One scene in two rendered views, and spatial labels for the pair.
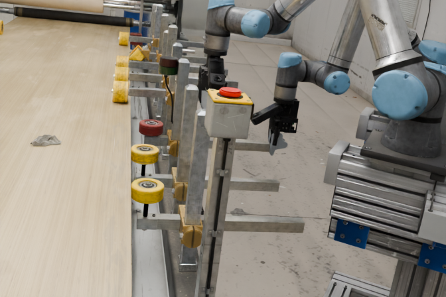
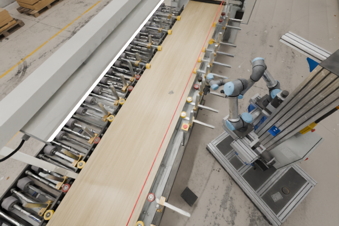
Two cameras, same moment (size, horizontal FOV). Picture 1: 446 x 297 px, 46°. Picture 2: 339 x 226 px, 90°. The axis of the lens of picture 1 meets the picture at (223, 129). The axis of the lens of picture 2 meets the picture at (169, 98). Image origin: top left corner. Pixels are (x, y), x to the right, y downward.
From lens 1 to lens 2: 1.45 m
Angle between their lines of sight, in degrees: 47
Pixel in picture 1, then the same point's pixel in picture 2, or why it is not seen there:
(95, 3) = not seen: outside the picture
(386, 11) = (231, 110)
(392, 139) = not seen: hidden behind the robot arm
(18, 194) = (161, 111)
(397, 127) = not seen: hidden behind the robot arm
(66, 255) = (163, 131)
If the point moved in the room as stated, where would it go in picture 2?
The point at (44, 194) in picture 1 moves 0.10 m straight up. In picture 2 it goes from (165, 112) to (164, 109)
